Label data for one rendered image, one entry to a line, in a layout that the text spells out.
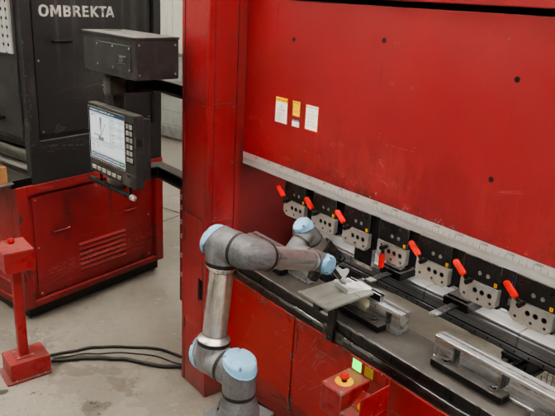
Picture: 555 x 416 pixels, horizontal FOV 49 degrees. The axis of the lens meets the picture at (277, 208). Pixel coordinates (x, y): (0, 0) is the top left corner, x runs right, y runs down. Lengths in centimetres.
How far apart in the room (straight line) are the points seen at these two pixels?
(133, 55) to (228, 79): 45
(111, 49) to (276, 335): 157
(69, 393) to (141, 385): 39
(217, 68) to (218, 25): 19
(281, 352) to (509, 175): 146
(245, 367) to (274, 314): 93
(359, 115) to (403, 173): 31
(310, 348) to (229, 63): 138
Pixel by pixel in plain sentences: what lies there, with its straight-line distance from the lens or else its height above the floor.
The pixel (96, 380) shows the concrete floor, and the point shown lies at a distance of 384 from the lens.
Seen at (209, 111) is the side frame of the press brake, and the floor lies 162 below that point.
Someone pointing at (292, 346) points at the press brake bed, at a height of 61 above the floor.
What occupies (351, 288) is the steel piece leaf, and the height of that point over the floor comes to 100.
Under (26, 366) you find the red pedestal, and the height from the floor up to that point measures 9.
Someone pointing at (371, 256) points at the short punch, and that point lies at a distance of 261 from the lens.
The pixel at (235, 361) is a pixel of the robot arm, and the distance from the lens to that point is 211.
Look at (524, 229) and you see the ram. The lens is 212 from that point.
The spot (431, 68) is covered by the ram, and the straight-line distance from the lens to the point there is 226.
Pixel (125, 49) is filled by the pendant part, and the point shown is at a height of 189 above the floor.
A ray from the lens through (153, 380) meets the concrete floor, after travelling 379.
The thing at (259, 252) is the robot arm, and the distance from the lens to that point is 197.
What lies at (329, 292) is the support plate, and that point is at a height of 100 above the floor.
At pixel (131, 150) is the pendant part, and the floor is 143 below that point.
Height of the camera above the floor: 216
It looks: 19 degrees down
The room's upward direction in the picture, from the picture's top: 3 degrees clockwise
